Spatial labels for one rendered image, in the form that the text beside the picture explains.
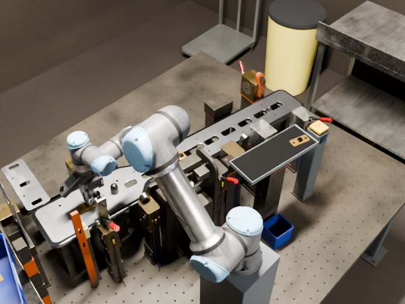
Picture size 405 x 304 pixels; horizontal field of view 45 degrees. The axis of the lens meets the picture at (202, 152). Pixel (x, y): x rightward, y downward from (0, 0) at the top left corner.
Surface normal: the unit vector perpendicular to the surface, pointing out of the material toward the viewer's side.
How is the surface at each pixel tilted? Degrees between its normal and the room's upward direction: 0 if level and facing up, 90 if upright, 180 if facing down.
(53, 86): 0
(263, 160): 0
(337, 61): 90
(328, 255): 0
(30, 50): 90
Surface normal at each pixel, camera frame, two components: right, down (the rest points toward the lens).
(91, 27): 0.73, 0.50
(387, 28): 0.01, -0.70
